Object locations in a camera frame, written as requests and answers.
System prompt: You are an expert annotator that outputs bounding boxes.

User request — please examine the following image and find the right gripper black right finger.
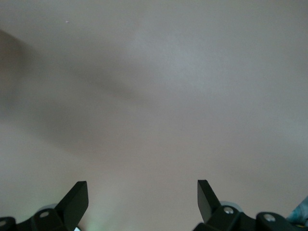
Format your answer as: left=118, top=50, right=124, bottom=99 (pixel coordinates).
left=192, top=180, right=295, bottom=231

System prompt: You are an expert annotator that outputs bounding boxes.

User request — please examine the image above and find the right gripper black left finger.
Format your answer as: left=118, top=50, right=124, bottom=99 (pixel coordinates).
left=0, top=181, right=90, bottom=231

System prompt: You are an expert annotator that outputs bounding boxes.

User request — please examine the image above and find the brown table mat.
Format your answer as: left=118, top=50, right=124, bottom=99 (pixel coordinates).
left=0, top=0, right=308, bottom=231

